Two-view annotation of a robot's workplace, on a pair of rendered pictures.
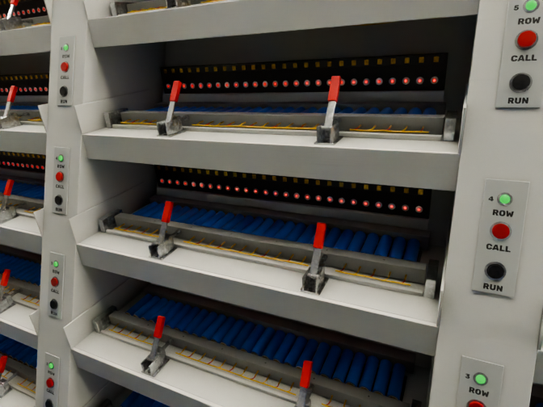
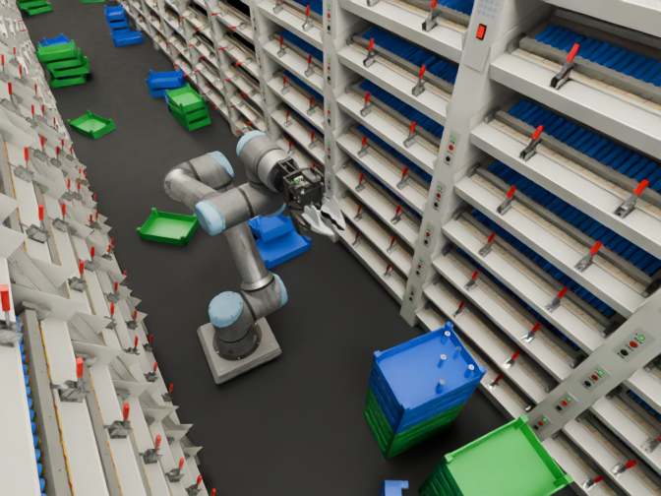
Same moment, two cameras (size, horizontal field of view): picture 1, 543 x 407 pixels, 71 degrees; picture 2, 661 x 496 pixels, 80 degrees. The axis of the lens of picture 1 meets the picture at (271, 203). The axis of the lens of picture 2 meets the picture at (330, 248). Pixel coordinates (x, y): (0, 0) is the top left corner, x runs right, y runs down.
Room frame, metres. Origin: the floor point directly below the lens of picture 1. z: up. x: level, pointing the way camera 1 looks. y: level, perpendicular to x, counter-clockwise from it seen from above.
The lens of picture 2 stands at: (-0.71, -0.47, 1.73)
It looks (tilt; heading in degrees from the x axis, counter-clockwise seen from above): 48 degrees down; 31
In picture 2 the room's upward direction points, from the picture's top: straight up
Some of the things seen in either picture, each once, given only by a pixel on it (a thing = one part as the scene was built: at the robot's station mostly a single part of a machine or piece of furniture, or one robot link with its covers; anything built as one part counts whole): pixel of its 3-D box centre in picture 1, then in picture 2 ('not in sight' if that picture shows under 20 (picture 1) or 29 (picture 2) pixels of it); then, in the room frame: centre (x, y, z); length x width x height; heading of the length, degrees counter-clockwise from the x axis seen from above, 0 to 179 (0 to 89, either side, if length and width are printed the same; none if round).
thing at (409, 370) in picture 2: not in sight; (427, 366); (-0.06, -0.45, 0.52); 0.30 x 0.20 x 0.08; 145
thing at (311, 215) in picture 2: not in sight; (317, 217); (-0.23, -0.15, 1.18); 0.09 x 0.03 x 0.06; 61
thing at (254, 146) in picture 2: not in sight; (262, 156); (-0.10, 0.10, 1.17); 0.12 x 0.09 x 0.10; 67
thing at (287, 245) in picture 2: not in sight; (280, 243); (0.48, 0.59, 0.04); 0.30 x 0.20 x 0.08; 155
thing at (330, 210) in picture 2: not in sight; (334, 209); (-0.19, -0.16, 1.18); 0.09 x 0.03 x 0.06; 72
